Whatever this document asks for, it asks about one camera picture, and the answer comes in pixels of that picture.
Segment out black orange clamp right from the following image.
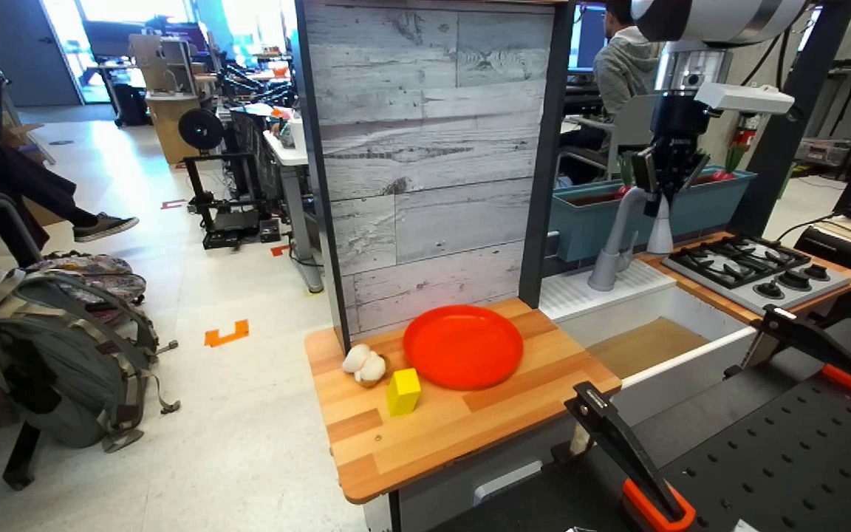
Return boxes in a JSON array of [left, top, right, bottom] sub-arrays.
[[743, 303, 851, 392]]

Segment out red plastic plate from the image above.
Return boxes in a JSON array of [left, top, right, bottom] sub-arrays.
[[403, 303, 524, 389]]

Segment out black orange clamp front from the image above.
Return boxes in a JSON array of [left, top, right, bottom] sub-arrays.
[[566, 381, 699, 532]]

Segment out black orange clamp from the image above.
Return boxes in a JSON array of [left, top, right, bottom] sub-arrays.
[[743, 303, 851, 392], [566, 381, 699, 532]]

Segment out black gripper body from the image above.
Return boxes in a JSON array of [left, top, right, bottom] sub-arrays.
[[653, 92, 711, 183]]

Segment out orange floor tape marker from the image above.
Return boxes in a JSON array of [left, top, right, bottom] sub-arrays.
[[204, 318, 253, 347]]

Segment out red fire extinguisher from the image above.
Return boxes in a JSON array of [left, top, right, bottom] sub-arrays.
[[725, 111, 761, 171]]

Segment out person in grey hoodie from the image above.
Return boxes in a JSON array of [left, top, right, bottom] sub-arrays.
[[595, 0, 662, 118]]

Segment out yellow toy block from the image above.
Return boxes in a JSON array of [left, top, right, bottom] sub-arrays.
[[388, 368, 424, 415]]

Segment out blue planter bin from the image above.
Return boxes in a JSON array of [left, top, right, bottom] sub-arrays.
[[671, 171, 756, 238], [548, 180, 628, 265]]

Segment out blue planter bin right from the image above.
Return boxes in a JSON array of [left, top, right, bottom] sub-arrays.
[[671, 171, 756, 238]]

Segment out blue planter bin left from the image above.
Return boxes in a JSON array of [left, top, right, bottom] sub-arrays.
[[548, 180, 628, 265]]

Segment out grey wood back panel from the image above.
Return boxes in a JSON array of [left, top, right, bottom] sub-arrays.
[[295, 0, 572, 343]]

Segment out white toy sink basin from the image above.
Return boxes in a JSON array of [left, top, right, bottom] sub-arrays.
[[542, 262, 755, 423]]

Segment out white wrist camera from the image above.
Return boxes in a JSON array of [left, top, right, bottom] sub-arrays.
[[699, 81, 795, 114]]

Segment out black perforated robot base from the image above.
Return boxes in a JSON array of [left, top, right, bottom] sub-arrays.
[[425, 315, 851, 532]]

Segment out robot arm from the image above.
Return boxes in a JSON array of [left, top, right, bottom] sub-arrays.
[[631, 0, 805, 214]]

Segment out grey backpack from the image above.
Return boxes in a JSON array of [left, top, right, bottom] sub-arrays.
[[0, 250, 176, 452]]

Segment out computer monitor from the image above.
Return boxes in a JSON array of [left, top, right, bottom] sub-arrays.
[[567, 1, 606, 72]]

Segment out seated person legs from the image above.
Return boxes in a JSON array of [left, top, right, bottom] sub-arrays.
[[0, 92, 142, 245]]

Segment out grey office chair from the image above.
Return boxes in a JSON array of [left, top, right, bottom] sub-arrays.
[[558, 93, 656, 183]]

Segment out white toy garlic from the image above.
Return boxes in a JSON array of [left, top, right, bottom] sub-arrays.
[[343, 343, 388, 384]]

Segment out grey toy faucet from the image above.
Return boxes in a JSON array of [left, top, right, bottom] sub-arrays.
[[589, 186, 651, 291]]

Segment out toy stove top burners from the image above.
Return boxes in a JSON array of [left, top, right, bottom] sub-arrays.
[[666, 235, 848, 312]]

